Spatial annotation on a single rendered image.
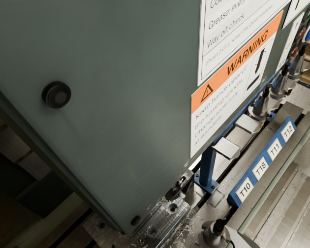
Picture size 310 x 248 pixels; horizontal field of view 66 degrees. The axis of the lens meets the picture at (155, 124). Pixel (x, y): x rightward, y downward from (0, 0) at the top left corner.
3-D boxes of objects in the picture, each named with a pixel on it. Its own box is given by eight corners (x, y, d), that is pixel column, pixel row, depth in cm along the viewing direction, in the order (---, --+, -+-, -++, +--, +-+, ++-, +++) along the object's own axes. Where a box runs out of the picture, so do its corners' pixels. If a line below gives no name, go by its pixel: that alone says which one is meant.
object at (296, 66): (289, 64, 82) (296, 47, 77) (302, 69, 80) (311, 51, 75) (284, 72, 80) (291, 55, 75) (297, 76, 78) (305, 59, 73)
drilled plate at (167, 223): (190, 210, 84) (190, 205, 80) (131, 282, 73) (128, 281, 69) (144, 171, 95) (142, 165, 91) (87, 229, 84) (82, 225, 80)
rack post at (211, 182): (219, 185, 93) (230, 144, 69) (211, 195, 91) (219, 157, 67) (199, 170, 97) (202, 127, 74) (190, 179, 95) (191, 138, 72)
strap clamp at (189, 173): (194, 184, 94) (195, 167, 82) (172, 210, 89) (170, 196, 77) (187, 179, 95) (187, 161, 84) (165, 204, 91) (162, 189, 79)
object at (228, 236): (205, 218, 53) (206, 215, 51) (232, 232, 50) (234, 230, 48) (193, 245, 50) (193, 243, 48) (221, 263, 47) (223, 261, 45)
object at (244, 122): (263, 125, 70) (264, 123, 70) (254, 137, 68) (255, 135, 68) (242, 113, 74) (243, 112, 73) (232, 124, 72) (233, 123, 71)
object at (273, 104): (282, 103, 75) (282, 101, 74) (273, 113, 73) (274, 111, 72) (261, 93, 78) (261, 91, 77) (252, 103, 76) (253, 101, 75)
